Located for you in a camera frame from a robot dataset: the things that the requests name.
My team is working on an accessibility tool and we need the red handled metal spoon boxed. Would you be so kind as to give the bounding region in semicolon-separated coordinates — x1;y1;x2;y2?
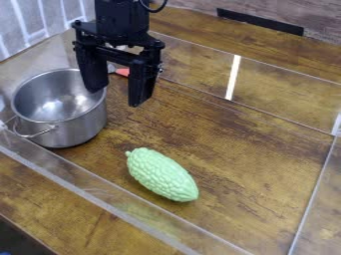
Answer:
108;64;130;77

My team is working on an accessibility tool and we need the black cable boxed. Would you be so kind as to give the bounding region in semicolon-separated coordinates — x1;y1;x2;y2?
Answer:
139;0;170;14

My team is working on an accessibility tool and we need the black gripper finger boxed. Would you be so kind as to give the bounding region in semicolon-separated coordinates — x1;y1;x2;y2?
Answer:
75;45;108;93
128;60;161;108

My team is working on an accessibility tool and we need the clear acrylic tray wall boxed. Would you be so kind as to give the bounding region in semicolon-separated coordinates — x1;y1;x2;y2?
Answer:
0;21;341;255

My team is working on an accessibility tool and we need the green bumpy gourd toy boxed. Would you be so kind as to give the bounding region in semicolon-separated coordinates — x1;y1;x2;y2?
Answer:
126;147;199;202

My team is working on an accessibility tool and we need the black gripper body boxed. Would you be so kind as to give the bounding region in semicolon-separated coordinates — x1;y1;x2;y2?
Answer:
72;0;166;66

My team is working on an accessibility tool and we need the black strip on wall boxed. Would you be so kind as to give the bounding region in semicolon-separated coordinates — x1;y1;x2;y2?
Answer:
217;8;304;36

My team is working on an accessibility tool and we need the silver metal pot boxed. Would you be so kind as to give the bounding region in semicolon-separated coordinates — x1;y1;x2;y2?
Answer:
11;68;107;148

